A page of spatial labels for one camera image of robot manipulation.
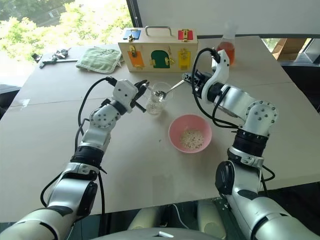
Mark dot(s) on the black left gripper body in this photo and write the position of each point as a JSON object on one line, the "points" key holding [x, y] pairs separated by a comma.
{"points": [[140, 93]]}

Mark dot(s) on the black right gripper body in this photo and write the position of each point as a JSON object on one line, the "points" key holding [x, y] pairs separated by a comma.
{"points": [[201, 80]]}

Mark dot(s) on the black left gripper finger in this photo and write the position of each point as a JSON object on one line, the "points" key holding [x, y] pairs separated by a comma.
{"points": [[140, 106], [145, 83]]}

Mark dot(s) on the clear glass mug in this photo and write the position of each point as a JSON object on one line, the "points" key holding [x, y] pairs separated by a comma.
{"points": [[156, 102]]}

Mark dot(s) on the metal spoon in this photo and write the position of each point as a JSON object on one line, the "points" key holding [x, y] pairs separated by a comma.
{"points": [[160, 93]]}

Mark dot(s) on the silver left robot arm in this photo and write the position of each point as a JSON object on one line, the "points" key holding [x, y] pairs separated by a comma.
{"points": [[98, 121]]}

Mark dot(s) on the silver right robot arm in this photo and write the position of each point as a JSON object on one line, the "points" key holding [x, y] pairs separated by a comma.
{"points": [[260, 112]]}

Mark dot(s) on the pink bowl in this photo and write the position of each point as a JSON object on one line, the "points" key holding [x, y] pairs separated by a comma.
{"points": [[175, 130]]}

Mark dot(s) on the oatmeal heap in bowl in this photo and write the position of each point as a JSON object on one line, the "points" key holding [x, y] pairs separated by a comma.
{"points": [[192, 138]]}

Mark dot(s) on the wooden lock activity box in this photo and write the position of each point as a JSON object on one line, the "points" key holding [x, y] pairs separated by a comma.
{"points": [[147, 48]]}

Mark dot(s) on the glass flask with orange liquid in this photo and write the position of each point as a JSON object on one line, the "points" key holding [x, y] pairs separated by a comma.
{"points": [[226, 51]]}

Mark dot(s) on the green striped towel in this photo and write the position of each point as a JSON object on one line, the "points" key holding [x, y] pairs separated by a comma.
{"points": [[98, 60]]}

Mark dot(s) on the black metal tool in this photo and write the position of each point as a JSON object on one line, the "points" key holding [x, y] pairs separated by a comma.
{"points": [[57, 60]]}

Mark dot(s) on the black key bunch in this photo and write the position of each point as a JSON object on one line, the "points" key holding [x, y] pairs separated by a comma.
{"points": [[60, 53]]}

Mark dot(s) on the brown cardboard box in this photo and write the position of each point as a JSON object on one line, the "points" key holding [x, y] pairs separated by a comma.
{"points": [[287, 47]]}

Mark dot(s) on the small black clip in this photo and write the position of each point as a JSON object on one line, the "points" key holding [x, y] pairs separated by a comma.
{"points": [[36, 57]]}

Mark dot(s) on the dark slanted panel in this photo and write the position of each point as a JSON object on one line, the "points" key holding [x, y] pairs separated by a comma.
{"points": [[311, 51]]}

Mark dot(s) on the white rounded shape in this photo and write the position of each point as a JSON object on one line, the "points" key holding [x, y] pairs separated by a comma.
{"points": [[141, 220], [211, 220]]}

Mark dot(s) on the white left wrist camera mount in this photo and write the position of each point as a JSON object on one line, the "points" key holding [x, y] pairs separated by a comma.
{"points": [[123, 92]]}

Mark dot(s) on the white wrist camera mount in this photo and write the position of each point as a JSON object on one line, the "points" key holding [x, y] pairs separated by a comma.
{"points": [[221, 71], [123, 92]]}

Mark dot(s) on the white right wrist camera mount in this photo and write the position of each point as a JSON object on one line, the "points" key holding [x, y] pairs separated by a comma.
{"points": [[221, 71]]}

